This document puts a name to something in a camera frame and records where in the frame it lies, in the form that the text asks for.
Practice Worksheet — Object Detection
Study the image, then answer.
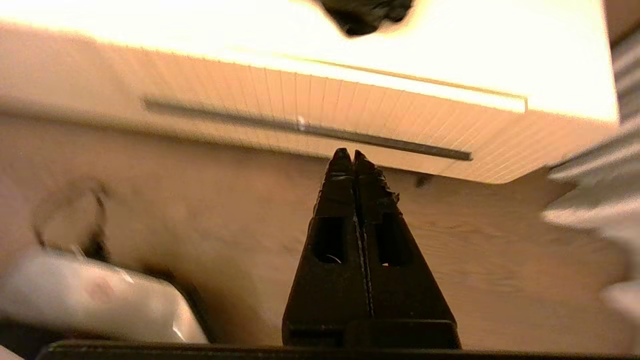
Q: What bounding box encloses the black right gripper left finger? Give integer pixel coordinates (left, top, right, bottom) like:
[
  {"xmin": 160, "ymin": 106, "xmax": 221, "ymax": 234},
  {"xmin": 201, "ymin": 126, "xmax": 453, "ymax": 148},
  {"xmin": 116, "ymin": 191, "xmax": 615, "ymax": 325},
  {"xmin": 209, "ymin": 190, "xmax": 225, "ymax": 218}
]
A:
[{"xmin": 282, "ymin": 148, "xmax": 373, "ymax": 347}]

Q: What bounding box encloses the white fluted drawer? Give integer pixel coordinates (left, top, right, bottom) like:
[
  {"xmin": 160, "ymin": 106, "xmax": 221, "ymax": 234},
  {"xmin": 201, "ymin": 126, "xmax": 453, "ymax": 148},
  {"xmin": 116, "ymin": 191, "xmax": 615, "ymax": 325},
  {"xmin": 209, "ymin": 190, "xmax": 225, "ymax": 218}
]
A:
[{"xmin": 137, "ymin": 47, "xmax": 529, "ymax": 185}]

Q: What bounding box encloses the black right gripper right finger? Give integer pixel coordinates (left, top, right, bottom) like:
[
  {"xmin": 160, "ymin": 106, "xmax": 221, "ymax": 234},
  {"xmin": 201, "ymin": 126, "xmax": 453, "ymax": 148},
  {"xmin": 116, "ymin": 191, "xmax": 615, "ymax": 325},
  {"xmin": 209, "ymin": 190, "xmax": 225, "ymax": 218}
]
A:
[{"xmin": 354, "ymin": 149, "xmax": 461, "ymax": 349}]

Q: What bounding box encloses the grey pleated curtain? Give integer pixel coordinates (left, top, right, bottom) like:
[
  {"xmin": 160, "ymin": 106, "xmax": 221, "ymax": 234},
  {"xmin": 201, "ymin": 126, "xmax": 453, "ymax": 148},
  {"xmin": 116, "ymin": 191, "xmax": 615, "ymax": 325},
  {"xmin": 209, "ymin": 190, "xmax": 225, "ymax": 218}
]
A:
[{"xmin": 541, "ymin": 27, "xmax": 640, "ymax": 346}]

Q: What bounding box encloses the black umbrella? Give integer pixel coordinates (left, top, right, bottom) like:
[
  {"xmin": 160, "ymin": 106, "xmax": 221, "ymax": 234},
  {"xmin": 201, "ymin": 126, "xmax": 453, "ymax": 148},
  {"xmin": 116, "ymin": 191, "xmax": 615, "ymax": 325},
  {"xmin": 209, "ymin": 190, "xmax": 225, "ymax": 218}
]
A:
[{"xmin": 317, "ymin": 0, "xmax": 416, "ymax": 37}]

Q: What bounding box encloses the white rounded device housing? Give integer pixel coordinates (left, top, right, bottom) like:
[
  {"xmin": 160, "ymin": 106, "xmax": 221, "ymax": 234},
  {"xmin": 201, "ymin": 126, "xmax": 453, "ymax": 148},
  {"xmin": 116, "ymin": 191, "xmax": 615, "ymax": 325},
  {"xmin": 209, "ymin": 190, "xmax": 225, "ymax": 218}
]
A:
[{"xmin": 0, "ymin": 246, "xmax": 210, "ymax": 346}]

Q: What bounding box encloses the white TV cabinet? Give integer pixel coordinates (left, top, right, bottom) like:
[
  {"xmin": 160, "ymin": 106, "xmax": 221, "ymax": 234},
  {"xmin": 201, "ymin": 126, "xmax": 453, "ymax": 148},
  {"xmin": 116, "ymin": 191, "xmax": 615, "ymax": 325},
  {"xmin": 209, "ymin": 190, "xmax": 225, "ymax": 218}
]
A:
[{"xmin": 0, "ymin": 0, "xmax": 621, "ymax": 185}]

